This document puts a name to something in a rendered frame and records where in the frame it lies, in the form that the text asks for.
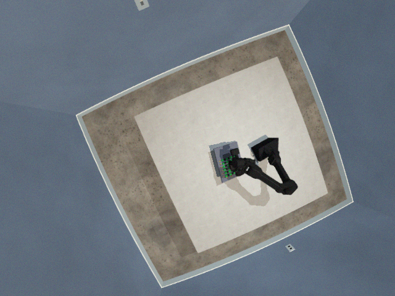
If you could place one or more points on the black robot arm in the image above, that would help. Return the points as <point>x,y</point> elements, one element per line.
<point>254,171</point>

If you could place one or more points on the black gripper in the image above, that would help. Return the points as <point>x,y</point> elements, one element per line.
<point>235,152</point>

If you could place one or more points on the grey switch panel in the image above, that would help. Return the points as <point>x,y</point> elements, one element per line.
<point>223,157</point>

